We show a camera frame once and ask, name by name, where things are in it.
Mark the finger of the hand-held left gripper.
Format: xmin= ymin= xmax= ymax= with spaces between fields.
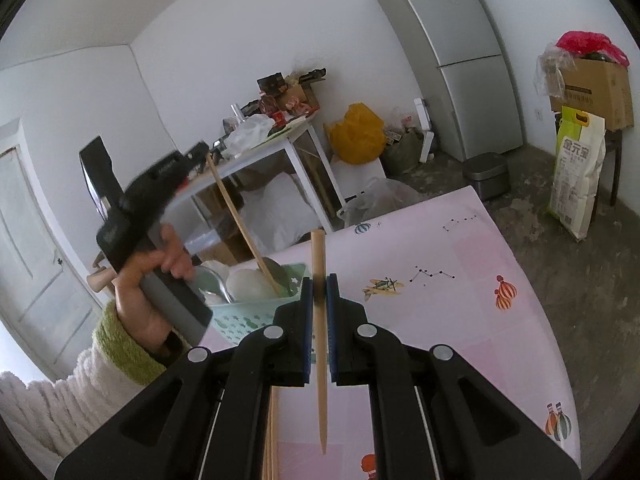
xmin=164 ymin=141 xmax=211 ymax=188

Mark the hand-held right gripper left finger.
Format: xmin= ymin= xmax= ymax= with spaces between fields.
xmin=54 ymin=276 xmax=314 ymax=480

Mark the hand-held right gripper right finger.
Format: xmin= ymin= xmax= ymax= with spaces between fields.
xmin=326 ymin=273 xmax=584 ymax=480

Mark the metal spoon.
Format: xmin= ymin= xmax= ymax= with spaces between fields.
xmin=259 ymin=257 xmax=289 ymax=297
xmin=192 ymin=266 xmax=237 ymax=307

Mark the white plastic rice paddle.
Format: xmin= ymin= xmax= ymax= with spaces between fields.
xmin=226 ymin=267 xmax=275 ymax=304
xmin=200 ymin=259 xmax=232 ymax=281

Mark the teal plastic utensil holder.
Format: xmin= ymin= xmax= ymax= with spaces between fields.
xmin=200 ymin=261 xmax=316 ymax=364

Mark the person's left forearm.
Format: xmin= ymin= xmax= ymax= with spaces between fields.
xmin=0 ymin=302 xmax=171 ymax=467

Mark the person's left hand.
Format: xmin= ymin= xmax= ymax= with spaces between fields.
xmin=113 ymin=223 xmax=197 ymax=357

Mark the white plastic bag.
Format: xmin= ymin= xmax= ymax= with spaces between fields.
xmin=222 ymin=113 xmax=276 ymax=159

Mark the white door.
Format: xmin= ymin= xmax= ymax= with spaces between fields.
xmin=0 ymin=119 xmax=109 ymax=382

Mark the clear plastic bag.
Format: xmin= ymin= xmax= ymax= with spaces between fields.
xmin=337 ymin=177 xmax=426 ymax=231
xmin=533 ymin=45 xmax=572 ymax=99

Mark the pink printed tablecloth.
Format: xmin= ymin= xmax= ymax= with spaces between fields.
xmin=197 ymin=185 xmax=587 ymax=480

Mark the white side table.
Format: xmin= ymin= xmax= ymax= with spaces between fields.
xmin=165 ymin=110 xmax=347 ymax=234

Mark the white box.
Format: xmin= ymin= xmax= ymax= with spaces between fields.
xmin=329 ymin=157 xmax=389 ymax=207

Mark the pile of small boxes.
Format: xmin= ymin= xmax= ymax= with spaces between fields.
xmin=257 ymin=68 xmax=329 ymax=127

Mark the green bag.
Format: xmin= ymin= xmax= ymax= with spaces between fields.
xmin=383 ymin=127 xmax=426 ymax=176

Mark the yellow plastic bag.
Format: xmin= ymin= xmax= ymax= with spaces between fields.
xmin=323 ymin=103 xmax=386 ymax=165

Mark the white board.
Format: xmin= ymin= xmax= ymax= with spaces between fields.
xmin=413 ymin=97 xmax=437 ymax=164

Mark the grey metal trash bin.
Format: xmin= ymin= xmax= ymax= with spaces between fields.
xmin=462 ymin=153 xmax=511 ymax=200

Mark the silver refrigerator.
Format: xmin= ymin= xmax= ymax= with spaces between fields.
xmin=370 ymin=0 xmax=524 ymax=163

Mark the printed rice bag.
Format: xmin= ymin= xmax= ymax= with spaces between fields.
xmin=547 ymin=105 xmax=607 ymax=242

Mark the large cardboard box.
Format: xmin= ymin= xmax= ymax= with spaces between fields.
xmin=549 ymin=57 xmax=635 ymax=132

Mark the red plastic bag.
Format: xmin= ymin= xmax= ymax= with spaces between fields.
xmin=555 ymin=31 xmax=630 ymax=67

